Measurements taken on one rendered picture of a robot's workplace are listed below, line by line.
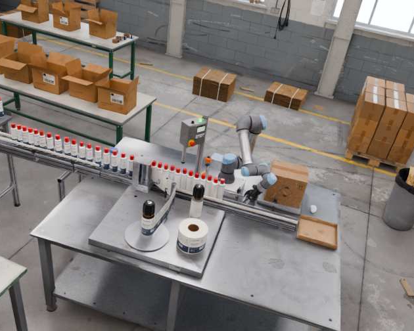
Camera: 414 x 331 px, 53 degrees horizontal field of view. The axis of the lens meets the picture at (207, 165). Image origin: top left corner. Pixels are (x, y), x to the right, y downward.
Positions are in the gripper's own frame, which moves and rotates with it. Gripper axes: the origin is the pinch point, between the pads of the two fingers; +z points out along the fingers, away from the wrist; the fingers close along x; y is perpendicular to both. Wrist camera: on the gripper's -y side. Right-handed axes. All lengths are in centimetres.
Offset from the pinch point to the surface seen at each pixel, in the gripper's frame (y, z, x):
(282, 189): -20.5, -19.0, 20.1
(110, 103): -116, 92, -146
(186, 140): 1, -11, -65
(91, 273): 54, 114, -54
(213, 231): 37.5, 11.9, -9.6
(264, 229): 13.8, -1.5, 23.5
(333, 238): 2, -28, 69
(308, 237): 13, -21, 50
